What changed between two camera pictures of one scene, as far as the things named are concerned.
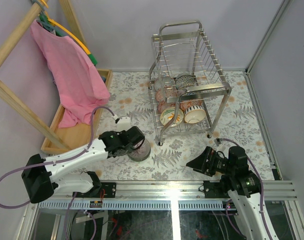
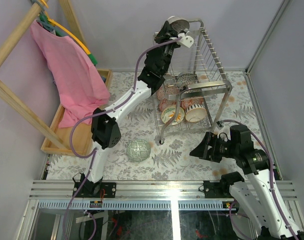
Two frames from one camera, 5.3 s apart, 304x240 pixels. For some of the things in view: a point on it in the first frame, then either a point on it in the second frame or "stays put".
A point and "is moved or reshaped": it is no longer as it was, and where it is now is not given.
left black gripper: (136, 136) → (165, 34)
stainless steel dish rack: (188, 89) stays put
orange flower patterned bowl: (167, 114) stays put
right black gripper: (200, 164) → (201, 150)
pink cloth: (80, 89) stays put
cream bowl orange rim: (194, 116) stays put
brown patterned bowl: (193, 93) is moved or reshaped
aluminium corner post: (284, 6) stays put
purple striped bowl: (141, 153) → (178, 24)
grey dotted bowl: (185, 81) stays put
